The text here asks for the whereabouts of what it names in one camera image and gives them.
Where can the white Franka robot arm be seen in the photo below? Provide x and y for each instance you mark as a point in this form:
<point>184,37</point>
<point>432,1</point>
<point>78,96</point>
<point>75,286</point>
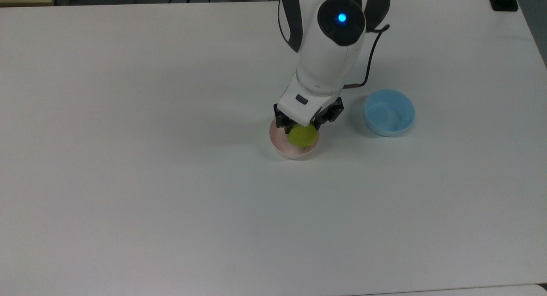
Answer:
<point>327,52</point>

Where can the green pear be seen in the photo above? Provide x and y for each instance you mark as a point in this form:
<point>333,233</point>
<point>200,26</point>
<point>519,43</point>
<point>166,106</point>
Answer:
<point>302,136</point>

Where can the black table clamp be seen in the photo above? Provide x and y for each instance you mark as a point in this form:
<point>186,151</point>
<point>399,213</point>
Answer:
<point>504,0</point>

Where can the blue plastic bowl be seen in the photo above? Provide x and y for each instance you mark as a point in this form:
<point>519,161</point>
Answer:
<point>389,113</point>

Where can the pink plastic bowl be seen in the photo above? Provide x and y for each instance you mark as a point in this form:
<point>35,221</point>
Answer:
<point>280,143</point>

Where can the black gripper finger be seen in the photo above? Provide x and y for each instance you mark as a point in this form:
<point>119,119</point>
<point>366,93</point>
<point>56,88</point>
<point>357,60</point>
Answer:
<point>283,120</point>
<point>330,114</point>

